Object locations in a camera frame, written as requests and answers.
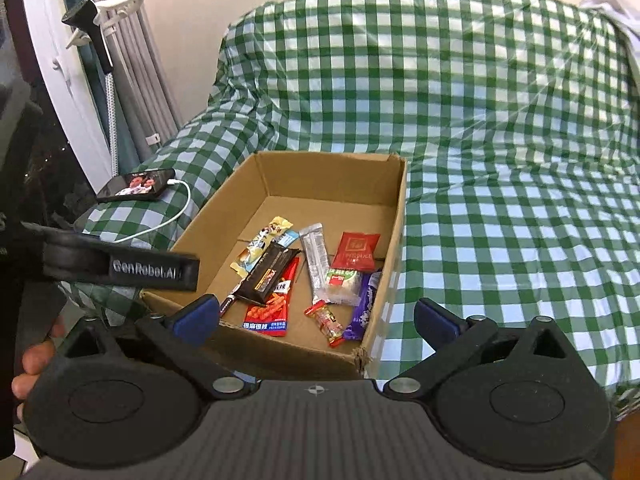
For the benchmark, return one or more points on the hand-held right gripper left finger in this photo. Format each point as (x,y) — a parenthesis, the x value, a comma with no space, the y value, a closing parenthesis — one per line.
(196,317)

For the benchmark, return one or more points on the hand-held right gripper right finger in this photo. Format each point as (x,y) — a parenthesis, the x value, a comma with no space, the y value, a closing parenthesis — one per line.
(434,321)

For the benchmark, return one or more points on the red black coffee stick sachet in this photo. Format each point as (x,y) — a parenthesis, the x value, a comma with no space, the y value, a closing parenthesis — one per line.
(229,305)

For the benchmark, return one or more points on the purple candy packet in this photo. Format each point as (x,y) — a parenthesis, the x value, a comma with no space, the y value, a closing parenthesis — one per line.
(365,305)

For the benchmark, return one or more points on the red snack stick packet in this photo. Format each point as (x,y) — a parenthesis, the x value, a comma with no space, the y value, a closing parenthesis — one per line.
(270,310)

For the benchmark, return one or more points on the dark brown chocolate bar packet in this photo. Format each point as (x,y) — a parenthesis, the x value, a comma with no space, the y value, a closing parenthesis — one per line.
(267,272)

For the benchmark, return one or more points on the cream wafer packet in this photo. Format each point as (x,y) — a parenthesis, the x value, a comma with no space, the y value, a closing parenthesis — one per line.
(342,286)

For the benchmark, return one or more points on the red square snack packet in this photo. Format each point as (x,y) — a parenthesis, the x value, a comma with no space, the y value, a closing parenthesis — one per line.
(356,251)

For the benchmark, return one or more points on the beige gold candy wrapper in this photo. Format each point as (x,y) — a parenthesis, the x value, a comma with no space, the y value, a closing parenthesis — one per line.
(267,237)

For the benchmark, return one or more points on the small red gold candy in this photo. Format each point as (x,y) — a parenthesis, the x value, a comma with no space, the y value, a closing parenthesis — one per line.
(326,322)

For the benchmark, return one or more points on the light blue stick packet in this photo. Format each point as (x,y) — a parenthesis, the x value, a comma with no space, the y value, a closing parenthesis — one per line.
(289,238)

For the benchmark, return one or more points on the silver clear snack packet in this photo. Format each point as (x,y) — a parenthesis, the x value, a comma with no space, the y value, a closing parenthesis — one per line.
(316,260)

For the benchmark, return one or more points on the brown cardboard box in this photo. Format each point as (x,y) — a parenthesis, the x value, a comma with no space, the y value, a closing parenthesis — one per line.
(310,195)

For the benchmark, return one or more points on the person's left hand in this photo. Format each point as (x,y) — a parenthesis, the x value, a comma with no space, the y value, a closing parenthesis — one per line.
(37,360)

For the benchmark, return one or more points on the black smartphone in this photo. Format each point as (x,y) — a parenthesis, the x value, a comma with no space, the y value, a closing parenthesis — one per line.
(137,185)

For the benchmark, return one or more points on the green checked cloth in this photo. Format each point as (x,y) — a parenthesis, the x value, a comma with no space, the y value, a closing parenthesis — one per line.
(500,135)

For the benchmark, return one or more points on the grey curtain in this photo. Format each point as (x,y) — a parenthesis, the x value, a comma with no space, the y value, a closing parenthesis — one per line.
(145,60)

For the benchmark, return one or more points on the black garment steamer head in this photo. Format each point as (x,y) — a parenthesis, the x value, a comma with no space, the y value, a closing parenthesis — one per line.
(92,25)

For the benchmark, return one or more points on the white plastic hanger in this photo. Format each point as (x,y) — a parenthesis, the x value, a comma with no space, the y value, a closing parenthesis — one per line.
(120,5)

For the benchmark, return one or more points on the white crumpled cloth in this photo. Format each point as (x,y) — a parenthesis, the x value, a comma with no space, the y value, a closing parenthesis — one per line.
(615,10)

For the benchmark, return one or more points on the white wall socket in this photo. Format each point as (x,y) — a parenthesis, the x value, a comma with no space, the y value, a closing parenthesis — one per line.
(152,137)

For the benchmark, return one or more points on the white window frame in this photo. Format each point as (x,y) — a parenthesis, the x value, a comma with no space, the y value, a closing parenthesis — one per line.
(65,70)

